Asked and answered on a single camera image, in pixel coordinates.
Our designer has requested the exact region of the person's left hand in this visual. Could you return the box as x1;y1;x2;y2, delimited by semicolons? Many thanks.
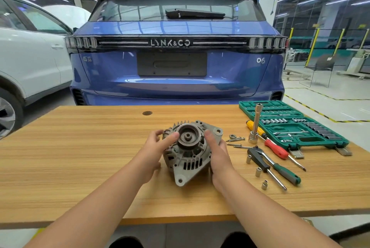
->
131;130;180;185

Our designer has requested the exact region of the person's right hand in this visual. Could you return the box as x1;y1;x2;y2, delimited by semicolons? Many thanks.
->
204;130;236;194

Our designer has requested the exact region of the grey metal car alternator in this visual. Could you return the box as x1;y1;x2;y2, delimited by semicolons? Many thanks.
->
162;120;224;187

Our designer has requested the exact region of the person's left forearm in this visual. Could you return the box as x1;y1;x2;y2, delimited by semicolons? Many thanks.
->
24;167;149;248

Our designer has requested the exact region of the person's right forearm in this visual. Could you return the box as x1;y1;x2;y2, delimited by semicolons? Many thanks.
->
212;176;343;248

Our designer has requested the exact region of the long silver tube socket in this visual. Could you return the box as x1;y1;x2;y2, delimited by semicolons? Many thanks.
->
248;103;264;145

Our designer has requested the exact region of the green socket set case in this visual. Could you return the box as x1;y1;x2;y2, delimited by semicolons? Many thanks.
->
239;100;353;156

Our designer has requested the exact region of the blue car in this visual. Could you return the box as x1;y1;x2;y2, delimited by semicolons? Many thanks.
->
64;0;289;106

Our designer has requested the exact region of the black shoe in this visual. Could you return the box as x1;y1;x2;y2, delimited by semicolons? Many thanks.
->
108;236;144;248
220;232;258;248

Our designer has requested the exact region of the metal parts trolley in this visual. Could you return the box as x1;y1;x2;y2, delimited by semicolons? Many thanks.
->
284;48;310;81

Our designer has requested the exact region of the grey metal chair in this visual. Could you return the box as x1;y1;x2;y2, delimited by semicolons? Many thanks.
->
300;53;336;88

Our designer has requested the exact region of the cream workshop machine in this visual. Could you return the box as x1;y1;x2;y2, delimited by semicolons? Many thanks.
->
337;49;370;80

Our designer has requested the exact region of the white car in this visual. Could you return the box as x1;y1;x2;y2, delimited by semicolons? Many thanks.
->
0;0;91;141

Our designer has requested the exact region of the yellow-handled screwdriver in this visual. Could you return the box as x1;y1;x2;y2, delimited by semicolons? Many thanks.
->
246;120;268;140

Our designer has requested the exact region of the black-handled driver tool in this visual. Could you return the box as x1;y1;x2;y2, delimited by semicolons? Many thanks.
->
247;148;288;191

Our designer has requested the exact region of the red-handled screwdriver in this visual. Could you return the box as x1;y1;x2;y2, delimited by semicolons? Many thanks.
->
264;138;307;172

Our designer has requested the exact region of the green-handled ratchet wrench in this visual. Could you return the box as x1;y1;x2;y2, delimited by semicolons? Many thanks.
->
252;147;302;186

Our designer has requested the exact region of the yellow safety post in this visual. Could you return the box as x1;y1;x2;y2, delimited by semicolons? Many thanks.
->
359;28;369;49
305;28;320;67
332;29;346;57

